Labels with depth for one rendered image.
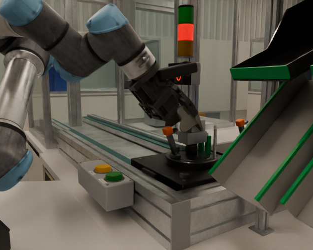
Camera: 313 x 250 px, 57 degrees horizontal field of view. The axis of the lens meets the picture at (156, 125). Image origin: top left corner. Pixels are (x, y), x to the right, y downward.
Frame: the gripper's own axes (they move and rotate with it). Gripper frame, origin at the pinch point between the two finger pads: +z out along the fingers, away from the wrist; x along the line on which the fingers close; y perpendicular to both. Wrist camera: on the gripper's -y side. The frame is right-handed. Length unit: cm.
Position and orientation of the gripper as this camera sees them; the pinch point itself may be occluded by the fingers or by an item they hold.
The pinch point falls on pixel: (194, 123)
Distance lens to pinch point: 76.1
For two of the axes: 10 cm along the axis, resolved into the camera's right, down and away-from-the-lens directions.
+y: -6.3, 7.2, -2.8
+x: 5.3, 1.3, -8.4
